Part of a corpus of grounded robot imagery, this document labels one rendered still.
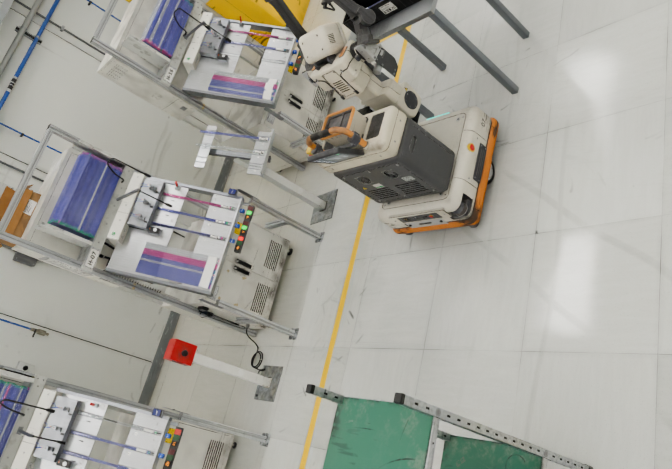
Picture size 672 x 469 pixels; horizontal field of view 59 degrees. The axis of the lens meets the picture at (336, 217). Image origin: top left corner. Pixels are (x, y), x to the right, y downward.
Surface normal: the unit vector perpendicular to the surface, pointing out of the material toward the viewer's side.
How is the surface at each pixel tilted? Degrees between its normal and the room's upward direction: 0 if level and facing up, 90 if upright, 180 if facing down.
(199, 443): 90
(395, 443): 0
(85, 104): 90
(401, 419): 0
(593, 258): 0
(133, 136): 90
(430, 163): 90
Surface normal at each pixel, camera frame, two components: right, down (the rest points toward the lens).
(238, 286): 0.64, -0.15
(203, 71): -0.07, -0.40
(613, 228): -0.73, -0.42
